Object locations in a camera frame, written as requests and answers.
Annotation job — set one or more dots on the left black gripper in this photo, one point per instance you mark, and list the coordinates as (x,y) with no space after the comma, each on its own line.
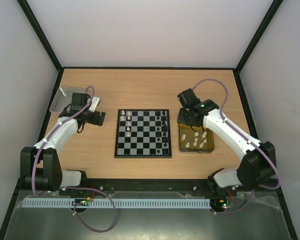
(95,120)

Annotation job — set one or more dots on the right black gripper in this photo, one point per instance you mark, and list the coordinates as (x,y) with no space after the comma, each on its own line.
(186,117)

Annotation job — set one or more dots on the gold metal tin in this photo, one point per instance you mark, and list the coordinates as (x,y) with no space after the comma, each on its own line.
(193,139)

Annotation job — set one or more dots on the black magnetic chess board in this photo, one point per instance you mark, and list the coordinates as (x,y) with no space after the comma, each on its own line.
(150,134)

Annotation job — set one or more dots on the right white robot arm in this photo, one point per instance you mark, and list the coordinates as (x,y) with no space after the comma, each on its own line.
(257,159)

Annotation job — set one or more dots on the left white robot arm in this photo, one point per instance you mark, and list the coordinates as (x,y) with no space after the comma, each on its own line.
(40,168)

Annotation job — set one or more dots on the silver metal tray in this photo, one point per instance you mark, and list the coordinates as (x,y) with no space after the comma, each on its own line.
(63,98)

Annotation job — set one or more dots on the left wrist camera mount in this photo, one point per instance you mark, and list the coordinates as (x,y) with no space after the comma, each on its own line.
(94,103)

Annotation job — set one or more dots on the black frame enclosure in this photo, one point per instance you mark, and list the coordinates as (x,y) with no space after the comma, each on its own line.
(272,10)

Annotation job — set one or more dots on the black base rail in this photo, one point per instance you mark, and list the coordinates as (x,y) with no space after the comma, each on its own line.
(194,187)

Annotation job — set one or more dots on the white slotted cable duct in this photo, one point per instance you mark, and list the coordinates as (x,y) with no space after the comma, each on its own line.
(121,203)

